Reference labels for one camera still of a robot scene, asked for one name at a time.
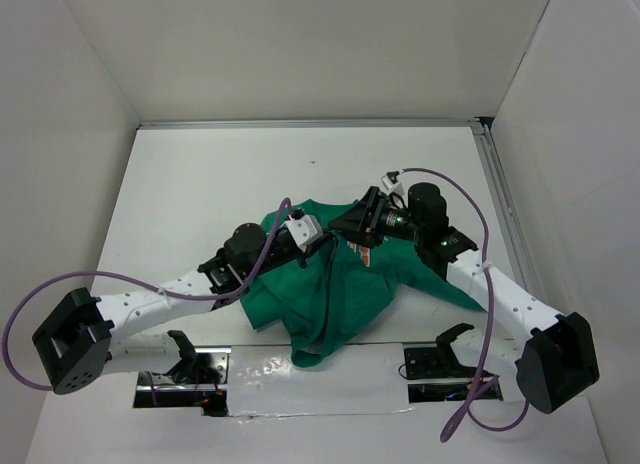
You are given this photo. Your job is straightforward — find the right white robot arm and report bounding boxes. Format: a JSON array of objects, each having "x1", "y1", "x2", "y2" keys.
[{"x1": 329, "y1": 183, "x2": 600, "y2": 414}]

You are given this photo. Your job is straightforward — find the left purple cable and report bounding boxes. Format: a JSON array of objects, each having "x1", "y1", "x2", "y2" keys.
[{"x1": 0, "y1": 197, "x2": 304, "y2": 408}]

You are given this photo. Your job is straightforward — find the aluminium frame rail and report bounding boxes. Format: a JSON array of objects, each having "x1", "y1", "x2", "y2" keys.
[{"x1": 134, "y1": 114, "x2": 556, "y2": 338}]

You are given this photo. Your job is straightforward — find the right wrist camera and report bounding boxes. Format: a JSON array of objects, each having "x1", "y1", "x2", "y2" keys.
[{"x1": 381, "y1": 171, "x2": 404, "y2": 197}]

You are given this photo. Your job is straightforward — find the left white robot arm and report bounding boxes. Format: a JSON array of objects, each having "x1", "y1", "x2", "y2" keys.
[{"x1": 32, "y1": 217, "x2": 331, "y2": 395}]

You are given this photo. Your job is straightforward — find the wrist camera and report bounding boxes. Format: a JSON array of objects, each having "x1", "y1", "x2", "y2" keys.
[
  {"x1": 381, "y1": 171, "x2": 404, "y2": 197},
  {"x1": 284, "y1": 211, "x2": 323, "y2": 251}
]

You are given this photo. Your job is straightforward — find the green jacket with white lettering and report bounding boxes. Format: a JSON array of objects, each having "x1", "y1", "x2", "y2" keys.
[{"x1": 238, "y1": 198, "x2": 487, "y2": 371}]

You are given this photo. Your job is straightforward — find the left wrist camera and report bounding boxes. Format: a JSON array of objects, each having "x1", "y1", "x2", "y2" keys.
[{"x1": 284, "y1": 211, "x2": 323, "y2": 251}]

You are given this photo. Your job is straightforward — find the silver tape patch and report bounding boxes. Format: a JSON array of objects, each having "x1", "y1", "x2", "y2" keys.
[{"x1": 227, "y1": 344, "x2": 411, "y2": 417}]

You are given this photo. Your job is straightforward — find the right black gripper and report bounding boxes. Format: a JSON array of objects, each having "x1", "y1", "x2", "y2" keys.
[{"x1": 328, "y1": 185, "x2": 425, "y2": 249}]

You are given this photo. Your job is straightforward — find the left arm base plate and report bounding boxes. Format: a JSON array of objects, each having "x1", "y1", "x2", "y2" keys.
[{"x1": 133, "y1": 347, "x2": 232, "y2": 417}]

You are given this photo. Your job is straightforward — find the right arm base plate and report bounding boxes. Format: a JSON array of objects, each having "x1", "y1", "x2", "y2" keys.
[{"x1": 398, "y1": 345, "x2": 475, "y2": 404}]

